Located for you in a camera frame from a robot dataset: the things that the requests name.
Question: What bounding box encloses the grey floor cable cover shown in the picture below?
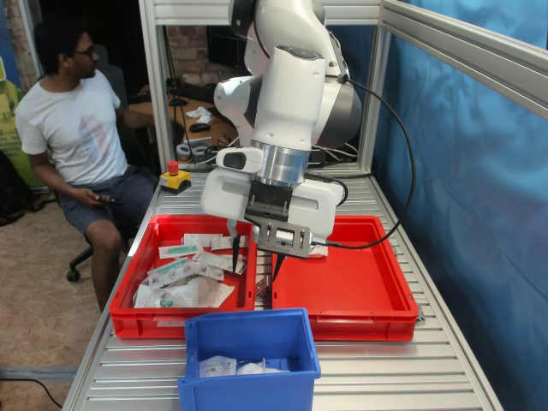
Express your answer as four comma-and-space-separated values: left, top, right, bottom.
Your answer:
0, 365, 80, 381

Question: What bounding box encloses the yellow emergency stop button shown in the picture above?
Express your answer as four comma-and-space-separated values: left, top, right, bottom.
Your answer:
159, 161, 193, 196

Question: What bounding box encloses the wooden desk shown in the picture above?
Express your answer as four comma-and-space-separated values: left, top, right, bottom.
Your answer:
128, 85, 236, 146

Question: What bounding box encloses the aluminium profile post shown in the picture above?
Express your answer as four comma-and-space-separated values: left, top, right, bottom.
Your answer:
357, 25, 393, 172
138, 0, 175, 172

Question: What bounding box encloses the small metal angle bracket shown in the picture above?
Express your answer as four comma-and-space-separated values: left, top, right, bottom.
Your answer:
255, 275, 273, 301

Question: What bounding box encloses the black monitor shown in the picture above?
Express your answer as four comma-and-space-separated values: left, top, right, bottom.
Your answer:
207, 25, 247, 68

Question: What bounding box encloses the clear white bandage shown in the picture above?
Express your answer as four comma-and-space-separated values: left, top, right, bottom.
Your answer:
236, 357, 301, 375

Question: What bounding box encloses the black office chair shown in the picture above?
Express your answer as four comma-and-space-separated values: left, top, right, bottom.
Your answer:
66, 42, 142, 283

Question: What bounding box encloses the black bag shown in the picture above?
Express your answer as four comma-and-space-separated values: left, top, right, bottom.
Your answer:
0, 149, 33, 226

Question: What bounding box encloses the aluminium profile side rail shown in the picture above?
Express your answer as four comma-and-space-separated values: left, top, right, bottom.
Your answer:
378, 0, 548, 119

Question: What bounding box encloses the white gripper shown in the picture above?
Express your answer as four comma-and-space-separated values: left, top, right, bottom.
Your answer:
200, 169, 337, 283

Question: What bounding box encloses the blue plastic box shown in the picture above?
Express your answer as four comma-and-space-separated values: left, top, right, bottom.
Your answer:
177, 307, 322, 411

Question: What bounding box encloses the green printed banner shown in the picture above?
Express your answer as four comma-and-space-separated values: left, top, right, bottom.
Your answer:
0, 55, 44, 189

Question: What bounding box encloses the man in white t-shirt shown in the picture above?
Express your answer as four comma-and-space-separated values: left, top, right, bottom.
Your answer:
15, 19, 159, 312

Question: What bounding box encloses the black floor cable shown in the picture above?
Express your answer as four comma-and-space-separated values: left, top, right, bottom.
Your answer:
0, 376, 65, 410

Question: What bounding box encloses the green syringe sterile pack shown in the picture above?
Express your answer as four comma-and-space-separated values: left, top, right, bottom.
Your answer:
158, 243, 205, 259
147, 258, 192, 277

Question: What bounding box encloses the white labelled flat packet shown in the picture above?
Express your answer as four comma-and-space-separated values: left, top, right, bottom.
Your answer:
197, 358, 238, 379

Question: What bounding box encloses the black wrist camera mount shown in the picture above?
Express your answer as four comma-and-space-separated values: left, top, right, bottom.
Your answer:
243, 180, 313, 261

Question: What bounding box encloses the small clear sterile pouch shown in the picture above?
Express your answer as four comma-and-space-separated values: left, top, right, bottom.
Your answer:
188, 263, 226, 282

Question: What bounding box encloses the white printed sterile pouch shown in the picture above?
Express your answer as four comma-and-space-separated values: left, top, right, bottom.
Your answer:
210, 235, 249, 252
182, 233, 223, 247

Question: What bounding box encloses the black camera cable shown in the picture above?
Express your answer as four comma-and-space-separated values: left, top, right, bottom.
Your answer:
310, 74, 417, 250

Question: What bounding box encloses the white cable bundle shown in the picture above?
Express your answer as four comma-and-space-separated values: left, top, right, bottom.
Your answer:
310, 143, 360, 164

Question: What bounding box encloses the crumpled white paper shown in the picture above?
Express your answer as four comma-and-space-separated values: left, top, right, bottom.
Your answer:
185, 106, 214, 123

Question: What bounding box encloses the red plastic crate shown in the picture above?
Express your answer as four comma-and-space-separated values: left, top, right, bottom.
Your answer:
271, 214, 420, 343
109, 213, 259, 340

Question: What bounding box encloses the clear oxygen mask bag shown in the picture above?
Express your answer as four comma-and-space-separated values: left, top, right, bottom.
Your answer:
133, 276, 235, 309

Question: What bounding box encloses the aluminium profile crossbeam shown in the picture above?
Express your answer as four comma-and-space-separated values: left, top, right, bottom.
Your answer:
152, 0, 382, 27

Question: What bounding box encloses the long white sterile pouch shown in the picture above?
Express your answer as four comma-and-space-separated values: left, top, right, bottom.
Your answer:
191, 251, 247, 275

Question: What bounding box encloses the blue curtain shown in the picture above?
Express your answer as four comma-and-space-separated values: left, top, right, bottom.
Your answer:
325, 0, 548, 411

